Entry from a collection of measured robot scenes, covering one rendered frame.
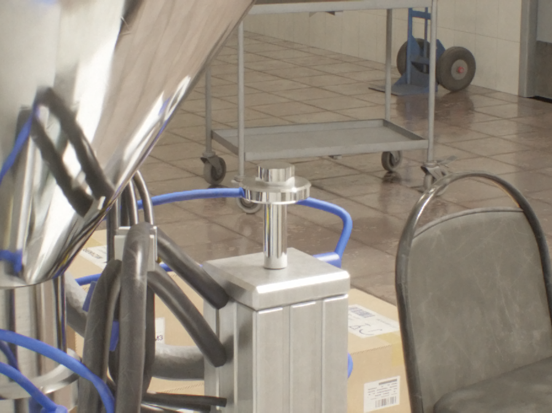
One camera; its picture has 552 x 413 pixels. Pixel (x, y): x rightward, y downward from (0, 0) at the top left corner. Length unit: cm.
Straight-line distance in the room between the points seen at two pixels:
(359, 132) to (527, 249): 402
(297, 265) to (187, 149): 696
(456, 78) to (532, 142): 142
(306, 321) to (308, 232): 547
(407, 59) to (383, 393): 581
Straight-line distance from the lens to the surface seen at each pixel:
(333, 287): 66
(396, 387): 371
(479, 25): 936
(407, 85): 935
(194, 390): 342
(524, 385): 281
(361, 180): 697
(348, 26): 1048
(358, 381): 364
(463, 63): 919
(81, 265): 340
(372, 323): 380
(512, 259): 295
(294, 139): 679
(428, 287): 279
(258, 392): 65
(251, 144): 669
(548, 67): 900
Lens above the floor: 160
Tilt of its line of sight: 14 degrees down
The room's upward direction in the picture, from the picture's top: straight up
